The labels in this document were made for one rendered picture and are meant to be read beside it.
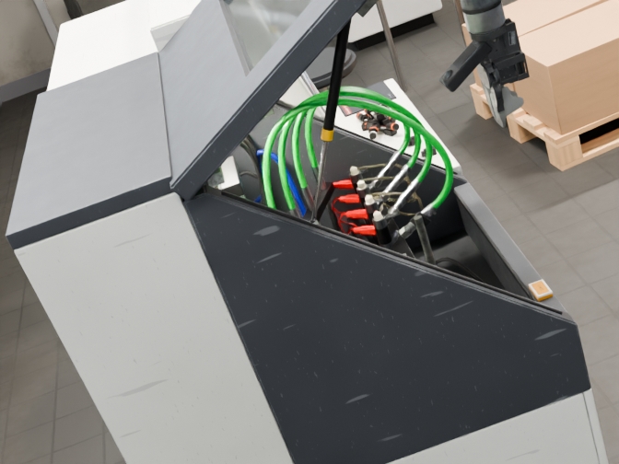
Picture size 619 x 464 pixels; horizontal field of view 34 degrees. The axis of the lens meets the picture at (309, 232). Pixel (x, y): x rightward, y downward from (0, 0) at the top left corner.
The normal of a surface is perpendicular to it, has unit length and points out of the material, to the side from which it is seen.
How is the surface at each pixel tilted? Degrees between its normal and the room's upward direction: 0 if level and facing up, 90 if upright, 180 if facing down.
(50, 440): 0
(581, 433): 90
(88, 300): 90
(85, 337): 90
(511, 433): 90
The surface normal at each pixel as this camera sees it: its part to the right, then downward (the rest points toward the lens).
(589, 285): -0.30, -0.83
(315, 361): 0.16, 0.44
